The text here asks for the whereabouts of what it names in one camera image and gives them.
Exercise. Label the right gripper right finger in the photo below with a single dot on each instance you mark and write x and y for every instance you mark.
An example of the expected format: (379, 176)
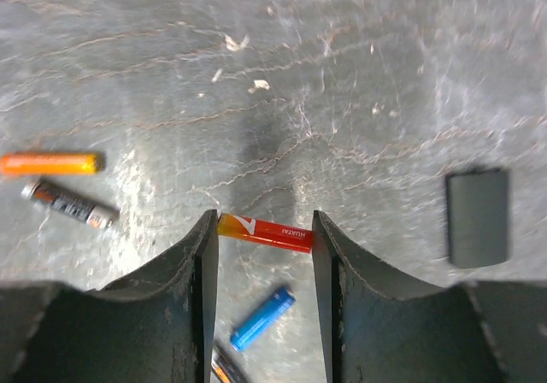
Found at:
(380, 324)

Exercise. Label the red battery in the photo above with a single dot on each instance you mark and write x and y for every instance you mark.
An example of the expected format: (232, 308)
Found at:
(265, 233)

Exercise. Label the bright blue AAA battery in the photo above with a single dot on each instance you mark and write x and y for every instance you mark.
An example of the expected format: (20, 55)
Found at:
(262, 318)

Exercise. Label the black battery cover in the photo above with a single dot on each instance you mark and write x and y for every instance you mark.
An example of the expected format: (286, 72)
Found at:
(477, 217)

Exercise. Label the dark silver battery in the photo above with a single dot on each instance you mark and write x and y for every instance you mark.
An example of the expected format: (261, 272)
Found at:
(70, 203)

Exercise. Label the black silver orange battery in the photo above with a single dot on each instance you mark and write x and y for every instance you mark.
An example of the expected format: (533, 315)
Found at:
(224, 368)

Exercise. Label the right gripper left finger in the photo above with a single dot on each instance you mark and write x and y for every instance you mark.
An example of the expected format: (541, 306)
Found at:
(155, 324)

